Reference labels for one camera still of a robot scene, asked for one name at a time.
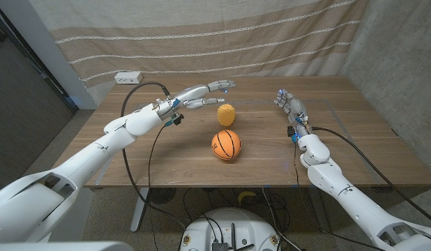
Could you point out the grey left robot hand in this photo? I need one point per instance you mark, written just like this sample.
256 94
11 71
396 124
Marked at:
192 93

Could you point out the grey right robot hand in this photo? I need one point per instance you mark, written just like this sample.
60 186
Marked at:
296 107

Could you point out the orange toy basketball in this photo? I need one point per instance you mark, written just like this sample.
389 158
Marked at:
226 144

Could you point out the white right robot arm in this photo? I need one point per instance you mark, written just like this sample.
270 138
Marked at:
358 205

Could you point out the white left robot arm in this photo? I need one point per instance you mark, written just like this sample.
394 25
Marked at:
79 164

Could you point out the yellow bumpy squeeze ball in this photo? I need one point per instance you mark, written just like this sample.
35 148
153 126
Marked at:
226 115

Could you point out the beige striped fabric backdrop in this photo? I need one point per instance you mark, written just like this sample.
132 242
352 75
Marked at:
208 38

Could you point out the white power strip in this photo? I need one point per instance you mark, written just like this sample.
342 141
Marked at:
128 77

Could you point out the yellow curved floor object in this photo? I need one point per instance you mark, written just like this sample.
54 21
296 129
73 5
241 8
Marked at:
246 196

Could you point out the grey table leg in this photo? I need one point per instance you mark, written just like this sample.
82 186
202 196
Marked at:
318 209

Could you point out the round black floor fan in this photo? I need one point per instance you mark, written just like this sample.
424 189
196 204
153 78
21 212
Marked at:
162 195

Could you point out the white table leg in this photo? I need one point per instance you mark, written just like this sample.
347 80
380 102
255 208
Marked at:
140 209

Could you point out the white robot torso base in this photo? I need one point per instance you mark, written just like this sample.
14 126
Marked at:
233 226

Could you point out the dark wooden door panel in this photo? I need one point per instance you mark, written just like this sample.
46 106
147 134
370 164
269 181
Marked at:
23 115

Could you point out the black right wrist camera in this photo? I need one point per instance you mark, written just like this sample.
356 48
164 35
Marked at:
291 131

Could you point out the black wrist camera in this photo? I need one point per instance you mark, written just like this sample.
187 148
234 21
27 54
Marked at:
178 120
291 131

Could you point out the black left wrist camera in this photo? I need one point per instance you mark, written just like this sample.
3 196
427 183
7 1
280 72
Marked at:
178 120

